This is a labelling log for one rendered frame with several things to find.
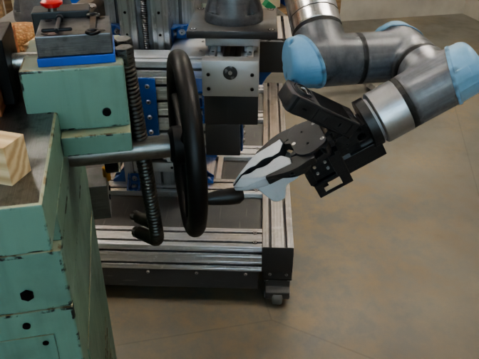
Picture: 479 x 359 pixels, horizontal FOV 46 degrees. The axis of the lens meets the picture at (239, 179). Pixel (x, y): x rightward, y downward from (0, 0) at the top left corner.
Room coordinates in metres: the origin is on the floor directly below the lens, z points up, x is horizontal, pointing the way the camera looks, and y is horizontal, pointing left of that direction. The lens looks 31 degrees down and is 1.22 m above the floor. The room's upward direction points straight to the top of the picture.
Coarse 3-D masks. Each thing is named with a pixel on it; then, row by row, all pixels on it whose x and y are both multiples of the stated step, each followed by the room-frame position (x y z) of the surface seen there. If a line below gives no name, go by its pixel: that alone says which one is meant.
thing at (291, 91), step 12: (288, 84) 0.68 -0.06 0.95; (300, 84) 0.68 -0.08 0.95; (288, 96) 0.66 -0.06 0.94; (300, 96) 0.65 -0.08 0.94; (312, 96) 0.67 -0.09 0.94; (288, 108) 0.65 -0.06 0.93; (300, 108) 0.65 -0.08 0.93; (312, 108) 0.65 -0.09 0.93; (324, 108) 0.66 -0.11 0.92; (336, 108) 0.68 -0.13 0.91; (348, 108) 0.71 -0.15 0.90; (312, 120) 0.66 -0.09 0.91; (324, 120) 0.66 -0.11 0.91; (336, 120) 0.67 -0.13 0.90; (348, 120) 0.67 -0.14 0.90; (336, 132) 0.67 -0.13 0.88; (348, 132) 0.67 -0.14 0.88
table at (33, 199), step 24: (0, 120) 0.67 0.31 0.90; (24, 120) 0.67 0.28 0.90; (48, 120) 0.67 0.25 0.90; (48, 144) 0.61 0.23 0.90; (72, 144) 0.68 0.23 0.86; (96, 144) 0.69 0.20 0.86; (120, 144) 0.70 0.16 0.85; (48, 168) 0.55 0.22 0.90; (0, 192) 0.50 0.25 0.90; (24, 192) 0.50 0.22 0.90; (48, 192) 0.52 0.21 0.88; (0, 216) 0.47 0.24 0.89; (24, 216) 0.47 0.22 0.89; (48, 216) 0.49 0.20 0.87; (0, 240) 0.47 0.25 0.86; (24, 240) 0.47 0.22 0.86; (48, 240) 0.48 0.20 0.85
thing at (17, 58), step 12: (0, 24) 0.78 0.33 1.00; (0, 36) 0.73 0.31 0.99; (12, 36) 0.79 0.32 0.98; (0, 48) 0.71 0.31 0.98; (12, 48) 0.77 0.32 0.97; (0, 60) 0.71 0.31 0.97; (12, 60) 0.75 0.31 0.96; (0, 72) 0.71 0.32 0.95; (12, 72) 0.74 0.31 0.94; (0, 84) 0.71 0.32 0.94; (12, 84) 0.72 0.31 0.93; (12, 96) 0.71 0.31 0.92
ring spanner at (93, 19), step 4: (92, 12) 0.81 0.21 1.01; (96, 12) 0.81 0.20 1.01; (88, 16) 0.79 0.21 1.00; (92, 16) 0.79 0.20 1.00; (96, 16) 0.79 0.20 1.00; (92, 20) 0.77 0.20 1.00; (92, 24) 0.75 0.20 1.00; (88, 28) 0.73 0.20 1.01; (92, 28) 0.73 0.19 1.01; (96, 28) 0.73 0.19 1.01; (88, 32) 0.71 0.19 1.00; (92, 32) 0.71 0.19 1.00; (96, 32) 0.72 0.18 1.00; (100, 32) 0.72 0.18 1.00
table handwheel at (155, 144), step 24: (168, 72) 0.86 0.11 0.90; (192, 72) 0.74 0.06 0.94; (168, 96) 0.89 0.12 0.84; (192, 96) 0.69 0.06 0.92; (192, 120) 0.67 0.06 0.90; (144, 144) 0.75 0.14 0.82; (168, 144) 0.76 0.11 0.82; (192, 144) 0.65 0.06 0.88; (192, 168) 0.64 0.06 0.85; (192, 192) 0.64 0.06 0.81; (192, 216) 0.64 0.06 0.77
